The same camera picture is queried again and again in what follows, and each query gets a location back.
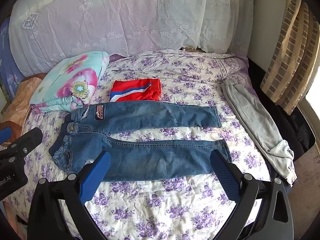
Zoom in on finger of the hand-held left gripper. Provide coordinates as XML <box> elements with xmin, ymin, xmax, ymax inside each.
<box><xmin>0</xmin><ymin>127</ymin><xmax>43</xmax><ymax>159</ymax></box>
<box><xmin>0</xmin><ymin>127</ymin><xmax>12</xmax><ymax>147</ymax></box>

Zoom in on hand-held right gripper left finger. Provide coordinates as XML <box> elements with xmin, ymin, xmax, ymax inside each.
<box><xmin>27</xmin><ymin>151</ymin><xmax>112</xmax><ymax>240</ymax></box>

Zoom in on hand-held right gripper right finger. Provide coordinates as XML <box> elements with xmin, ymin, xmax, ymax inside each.
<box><xmin>210</xmin><ymin>150</ymin><xmax>294</xmax><ymax>240</ymax></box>

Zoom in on blue denim pants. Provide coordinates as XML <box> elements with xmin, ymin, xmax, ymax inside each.
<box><xmin>49</xmin><ymin>99</ymin><xmax>233</xmax><ymax>182</ymax></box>

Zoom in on orange brown blanket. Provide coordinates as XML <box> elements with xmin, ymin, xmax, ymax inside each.
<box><xmin>0</xmin><ymin>73</ymin><xmax>48</xmax><ymax>131</ymax></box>

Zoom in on purple floral bedsheet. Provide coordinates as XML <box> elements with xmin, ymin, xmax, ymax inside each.
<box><xmin>21</xmin><ymin>50</ymin><xmax>273</xmax><ymax>240</ymax></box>

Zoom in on grey sweatpants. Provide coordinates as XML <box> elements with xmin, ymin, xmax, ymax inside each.
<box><xmin>220</xmin><ymin>79</ymin><xmax>295</xmax><ymax>187</ymax></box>

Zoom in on folded teal floral blanket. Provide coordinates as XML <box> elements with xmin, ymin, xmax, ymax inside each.
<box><xmin>29</xmin><ymin>51</ymin><xmax>110</xmax><ymax>113</ymax></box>

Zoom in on blue printed cloth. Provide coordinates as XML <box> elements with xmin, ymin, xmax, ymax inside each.
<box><xmin>0</xmin><ymin>17</ymin><xmax>23</xmax><ymax>101</ymax></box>

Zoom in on dark cloth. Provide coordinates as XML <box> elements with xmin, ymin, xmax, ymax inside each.
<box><xmin>247</xmin><ymin>57</ymin><xmax>316</xmax><ymax>157</ymax></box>

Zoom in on red striped shorts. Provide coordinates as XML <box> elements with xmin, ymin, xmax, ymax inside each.
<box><xmin>109</xmin><ymin>78</ymin><xmax>162</xmax><ymax>103</ymax></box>

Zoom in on beige striped curtain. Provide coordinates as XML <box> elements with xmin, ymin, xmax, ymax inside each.
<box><xmin>260</xmin><ymin>0</ymin><xmax>318</xmax><ymax>115</ymax></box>

